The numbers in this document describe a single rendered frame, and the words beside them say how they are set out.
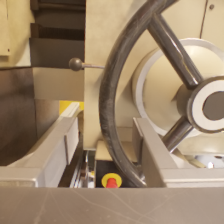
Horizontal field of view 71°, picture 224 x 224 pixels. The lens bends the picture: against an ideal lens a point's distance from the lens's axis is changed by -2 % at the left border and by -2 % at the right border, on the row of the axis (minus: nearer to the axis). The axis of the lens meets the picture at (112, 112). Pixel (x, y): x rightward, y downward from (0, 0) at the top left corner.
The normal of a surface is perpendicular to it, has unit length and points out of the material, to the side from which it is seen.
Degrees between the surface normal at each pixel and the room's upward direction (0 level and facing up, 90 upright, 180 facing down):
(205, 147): 90
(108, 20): 90
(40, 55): 90
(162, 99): 97
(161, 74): 117
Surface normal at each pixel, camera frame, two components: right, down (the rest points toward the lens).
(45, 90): 0.01, 0.30
